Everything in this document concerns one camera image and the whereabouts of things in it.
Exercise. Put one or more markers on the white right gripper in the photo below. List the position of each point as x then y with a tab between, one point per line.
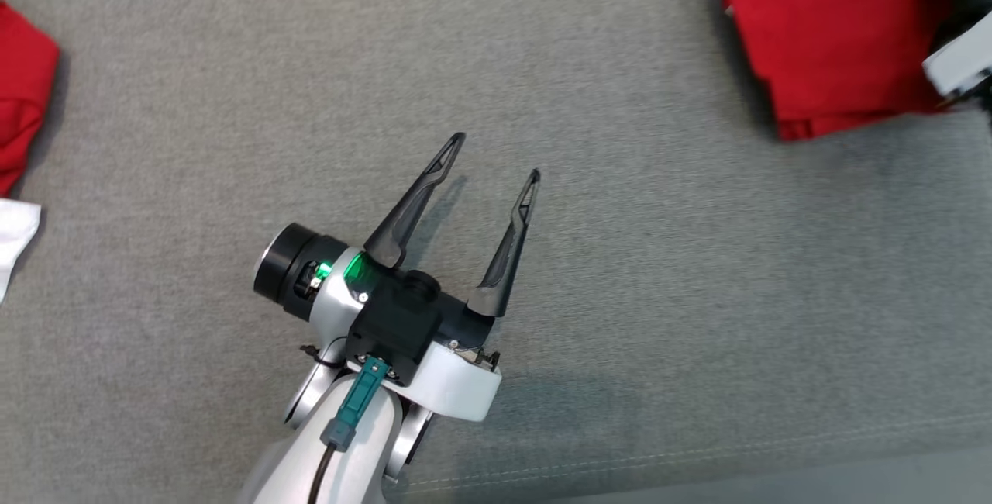
965	58

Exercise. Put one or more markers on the white silver left gripper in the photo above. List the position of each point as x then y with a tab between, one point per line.
333	295

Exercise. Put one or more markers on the red shorts with white stripe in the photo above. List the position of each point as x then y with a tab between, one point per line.
829	39

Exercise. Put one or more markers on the red jersey with white sleeves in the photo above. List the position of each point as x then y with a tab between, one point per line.
23	85

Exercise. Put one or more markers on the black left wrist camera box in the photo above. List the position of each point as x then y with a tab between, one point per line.
395	326

